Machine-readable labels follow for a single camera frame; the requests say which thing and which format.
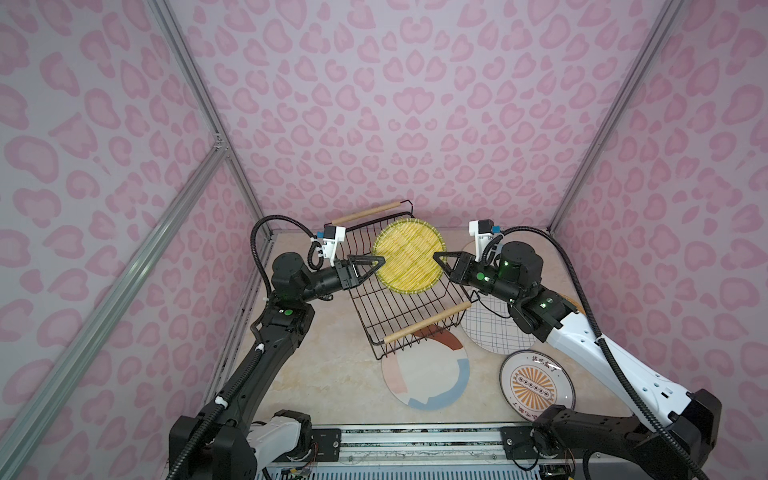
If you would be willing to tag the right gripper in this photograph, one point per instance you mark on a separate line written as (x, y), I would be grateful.
(463, 268)

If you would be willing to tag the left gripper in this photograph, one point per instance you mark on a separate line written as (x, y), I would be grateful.
(350, 273)

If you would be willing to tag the yellow striped plate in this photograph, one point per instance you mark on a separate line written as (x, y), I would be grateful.
(408, 247)

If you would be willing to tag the black wire dish rack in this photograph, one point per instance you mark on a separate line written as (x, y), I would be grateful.
(390, 320)

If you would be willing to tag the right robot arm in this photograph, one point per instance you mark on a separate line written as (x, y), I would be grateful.
(670, 431)

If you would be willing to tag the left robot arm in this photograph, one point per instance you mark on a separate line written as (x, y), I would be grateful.
(223, 441)

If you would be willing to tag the white plaid plate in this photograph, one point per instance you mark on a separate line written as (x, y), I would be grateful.
(489, 324)

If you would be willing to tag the large pink blue plate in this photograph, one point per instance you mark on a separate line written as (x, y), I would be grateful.
(429, 375)

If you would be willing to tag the orange woven plate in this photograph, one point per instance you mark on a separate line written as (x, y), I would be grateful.
(576, 303)

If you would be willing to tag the orange sunburst plate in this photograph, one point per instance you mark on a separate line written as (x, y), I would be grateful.
(531, 382)

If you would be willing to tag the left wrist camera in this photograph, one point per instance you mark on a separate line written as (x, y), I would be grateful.
(324, 246)

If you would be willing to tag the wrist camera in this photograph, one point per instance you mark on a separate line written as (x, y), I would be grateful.
(483, 232)
(324, 246)

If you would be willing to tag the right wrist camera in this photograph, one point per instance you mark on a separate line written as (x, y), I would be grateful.
(483, 232)

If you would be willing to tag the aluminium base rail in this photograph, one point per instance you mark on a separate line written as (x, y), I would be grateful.
(402, 444)

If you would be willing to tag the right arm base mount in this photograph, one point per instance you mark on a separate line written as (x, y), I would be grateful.
(517, 443)

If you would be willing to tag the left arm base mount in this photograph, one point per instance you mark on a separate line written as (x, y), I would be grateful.
(324, 445)

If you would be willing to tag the aluminium frame strut right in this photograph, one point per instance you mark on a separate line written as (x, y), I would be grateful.
(662, 28)

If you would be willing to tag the aluminium frame strut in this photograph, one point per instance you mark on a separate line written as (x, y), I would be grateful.
(662, 28)
(126, 277)

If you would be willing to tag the aluminium frame strut left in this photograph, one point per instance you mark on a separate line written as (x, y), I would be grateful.
(126, 277)

